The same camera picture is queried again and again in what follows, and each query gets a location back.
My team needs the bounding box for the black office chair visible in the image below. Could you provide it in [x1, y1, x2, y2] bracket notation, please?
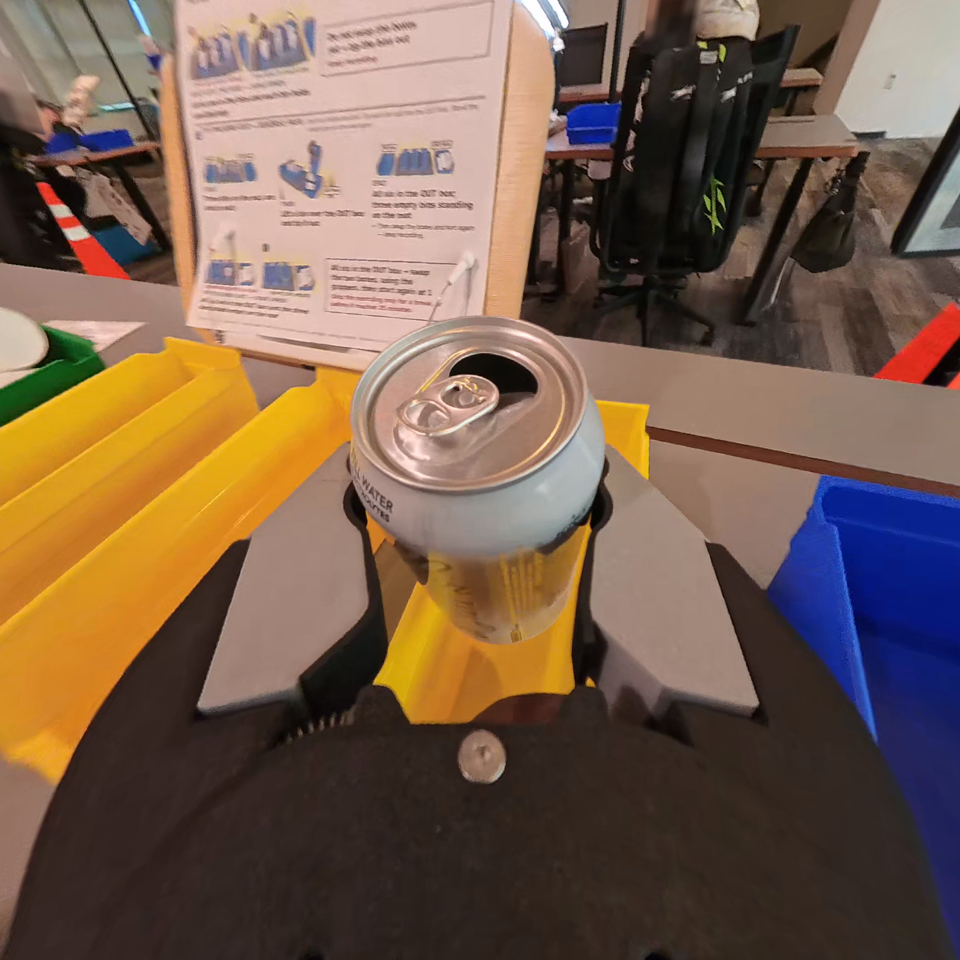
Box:
[591, 24, 801, 348]

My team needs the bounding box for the white stand ledge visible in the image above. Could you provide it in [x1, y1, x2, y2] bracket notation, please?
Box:
[251, 333, 378, 371]

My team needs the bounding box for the white round item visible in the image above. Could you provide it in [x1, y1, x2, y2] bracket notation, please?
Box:
[0, 307, 51, 389]

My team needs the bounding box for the orange white striped cone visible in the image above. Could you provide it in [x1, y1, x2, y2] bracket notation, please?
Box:
[35, 180, 130, 281]

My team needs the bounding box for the grey office table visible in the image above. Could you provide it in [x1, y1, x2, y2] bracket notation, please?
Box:
[546, 112, 873, 325]

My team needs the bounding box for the narrow yellow plastic bin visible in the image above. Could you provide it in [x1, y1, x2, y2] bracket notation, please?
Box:
[0, 366, 651, 785]

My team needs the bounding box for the dark computer monitor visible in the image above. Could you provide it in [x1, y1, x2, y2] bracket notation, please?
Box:
[558, 22, 611, 92]

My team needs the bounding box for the black backpack with green marks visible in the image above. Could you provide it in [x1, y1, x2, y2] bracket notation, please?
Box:
[606, 36, 760, 276]

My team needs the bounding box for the wooden display board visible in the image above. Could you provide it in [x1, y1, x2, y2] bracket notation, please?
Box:
[159, 0, 558, 372]

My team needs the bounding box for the white wire paper clip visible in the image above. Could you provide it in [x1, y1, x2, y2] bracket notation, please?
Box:
[441, 251, 480, 303]

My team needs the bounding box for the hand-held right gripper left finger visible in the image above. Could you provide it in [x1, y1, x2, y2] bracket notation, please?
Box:
[196, 442, 391, 717]

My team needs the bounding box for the wide yellow plastic bin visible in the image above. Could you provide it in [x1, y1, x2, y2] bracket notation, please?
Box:
[0, 337, 261, 625]

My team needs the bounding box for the plain orange traffic cone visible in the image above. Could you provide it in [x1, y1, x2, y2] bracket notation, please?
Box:
[873, 303, 960, 391]

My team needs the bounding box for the black framed picture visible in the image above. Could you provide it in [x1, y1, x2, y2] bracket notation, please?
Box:
[890, 103, 960, 261]

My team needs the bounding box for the brown office table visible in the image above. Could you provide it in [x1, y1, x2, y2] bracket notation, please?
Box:
[28, 141, 175, 254]

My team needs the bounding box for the pale blue aluminium drink can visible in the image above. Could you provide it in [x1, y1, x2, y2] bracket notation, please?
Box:
[350, 316, 607, 646]

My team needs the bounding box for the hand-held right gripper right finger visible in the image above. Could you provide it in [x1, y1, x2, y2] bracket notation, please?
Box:
[573, 442, 760, 719]

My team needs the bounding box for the black hanging bag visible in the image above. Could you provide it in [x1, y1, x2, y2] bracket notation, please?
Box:
[789, 159, 861, 274]

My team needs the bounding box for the green plastic bin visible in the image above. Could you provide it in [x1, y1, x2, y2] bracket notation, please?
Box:
[0, 324, 107, 429]

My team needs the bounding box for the pale flat sheet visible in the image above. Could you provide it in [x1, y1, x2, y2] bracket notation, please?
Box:
[43, 320, 148, 354]

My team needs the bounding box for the large blue plastic bin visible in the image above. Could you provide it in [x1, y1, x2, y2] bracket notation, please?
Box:
[766, 474, 960, 960]

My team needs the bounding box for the small blue bin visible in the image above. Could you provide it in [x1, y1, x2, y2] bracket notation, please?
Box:
[43, 128, 135, 156]
[564, 102, 624, 147]

